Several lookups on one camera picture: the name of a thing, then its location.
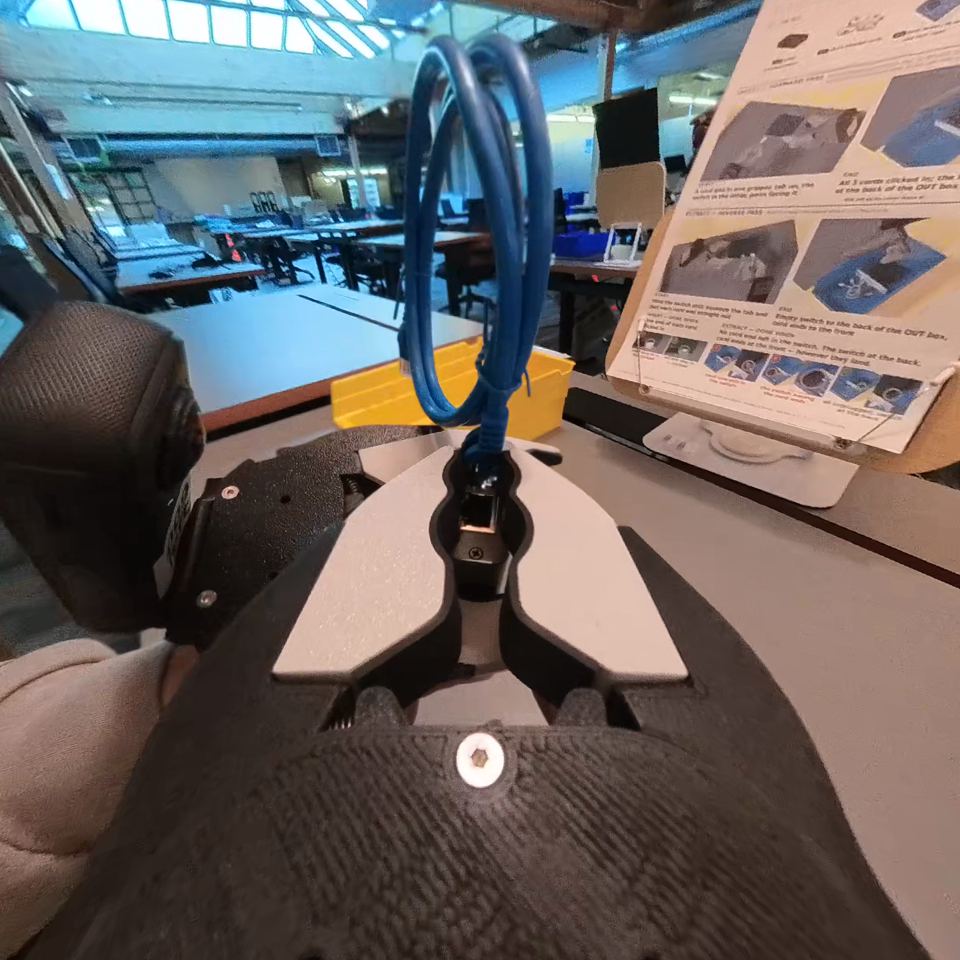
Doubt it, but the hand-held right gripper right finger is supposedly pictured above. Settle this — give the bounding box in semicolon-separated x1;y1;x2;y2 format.
501;446;690;684

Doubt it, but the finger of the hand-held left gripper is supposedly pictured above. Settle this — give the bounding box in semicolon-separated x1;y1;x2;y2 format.
356;427;564;487

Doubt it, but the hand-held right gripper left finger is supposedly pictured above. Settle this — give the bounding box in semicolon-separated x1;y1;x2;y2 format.
271;446;462;684

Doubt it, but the black ethernet splitter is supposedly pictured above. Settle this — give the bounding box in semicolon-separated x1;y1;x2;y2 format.
448;480;514;601

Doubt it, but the blue ethernet cable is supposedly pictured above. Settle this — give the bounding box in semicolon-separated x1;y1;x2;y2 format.
397;33;556;481

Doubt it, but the person's left forearm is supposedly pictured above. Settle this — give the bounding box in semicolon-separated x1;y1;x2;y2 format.
0;637;181;960

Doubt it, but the yellow plastic bin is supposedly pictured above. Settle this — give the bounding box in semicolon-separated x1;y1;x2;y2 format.
330;337;575;444

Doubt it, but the grey table with wooden edge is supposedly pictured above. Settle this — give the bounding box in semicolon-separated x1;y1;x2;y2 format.
146;283;485;435

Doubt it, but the white stand base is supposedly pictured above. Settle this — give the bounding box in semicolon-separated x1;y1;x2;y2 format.
643;411;860;510

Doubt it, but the blue plastic bin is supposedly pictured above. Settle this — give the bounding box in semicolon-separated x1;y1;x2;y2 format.
555;228;639;260

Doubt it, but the clear acrylic sign holder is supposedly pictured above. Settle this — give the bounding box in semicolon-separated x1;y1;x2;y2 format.
603;219;646;264

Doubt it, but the rounded cardboard panel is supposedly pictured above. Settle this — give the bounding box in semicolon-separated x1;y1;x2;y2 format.
596;161;667;230

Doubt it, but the instruction sheet on stand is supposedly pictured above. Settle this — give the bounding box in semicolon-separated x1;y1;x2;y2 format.
600;206;960;475

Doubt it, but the printed instruction sheet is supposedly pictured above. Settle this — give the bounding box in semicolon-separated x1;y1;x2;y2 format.
606;0;960;455

